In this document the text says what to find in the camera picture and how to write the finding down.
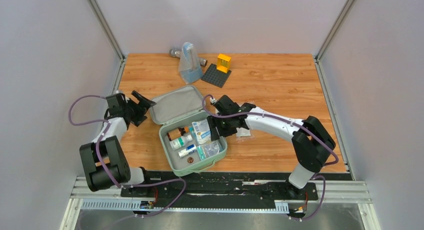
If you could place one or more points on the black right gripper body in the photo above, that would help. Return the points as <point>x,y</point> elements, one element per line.
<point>224,127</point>

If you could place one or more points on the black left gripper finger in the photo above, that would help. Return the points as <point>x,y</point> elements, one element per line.
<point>139,118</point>
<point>143,102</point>

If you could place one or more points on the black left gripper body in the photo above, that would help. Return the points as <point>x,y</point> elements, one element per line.
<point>131,108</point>

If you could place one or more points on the white blue cotton packet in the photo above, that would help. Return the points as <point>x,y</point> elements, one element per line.
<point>202,131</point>

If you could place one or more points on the white gauze packet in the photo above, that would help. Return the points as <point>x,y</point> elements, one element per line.
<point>243,134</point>

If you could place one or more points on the teal header plastic packet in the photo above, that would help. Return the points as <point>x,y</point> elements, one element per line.
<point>208,150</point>

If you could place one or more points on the small blue white bottle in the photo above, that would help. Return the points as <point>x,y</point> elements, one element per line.
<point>187,151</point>

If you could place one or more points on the mint green medicine kit case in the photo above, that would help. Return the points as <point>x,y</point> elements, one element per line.
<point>179,108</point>

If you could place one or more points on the white bottle green label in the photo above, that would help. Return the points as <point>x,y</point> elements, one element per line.
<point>181,142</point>

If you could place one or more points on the brown bottle orange cap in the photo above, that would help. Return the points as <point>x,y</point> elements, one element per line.
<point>177,132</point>

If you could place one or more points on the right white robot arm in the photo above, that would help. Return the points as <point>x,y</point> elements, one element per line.
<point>312,143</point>

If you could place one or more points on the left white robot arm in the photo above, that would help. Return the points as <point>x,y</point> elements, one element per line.
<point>103,160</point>

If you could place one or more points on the dark grey brick baseplate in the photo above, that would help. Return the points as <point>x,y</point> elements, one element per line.
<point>215,77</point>

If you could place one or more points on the glitter silver microphone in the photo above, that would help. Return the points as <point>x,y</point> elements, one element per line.
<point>176,53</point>

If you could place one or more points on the yellow toy window brick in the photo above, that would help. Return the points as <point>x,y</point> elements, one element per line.
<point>223,63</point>

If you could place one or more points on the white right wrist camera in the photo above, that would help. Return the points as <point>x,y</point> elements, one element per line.
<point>212,101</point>

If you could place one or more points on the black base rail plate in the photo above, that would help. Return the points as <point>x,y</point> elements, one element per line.
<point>221,190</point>

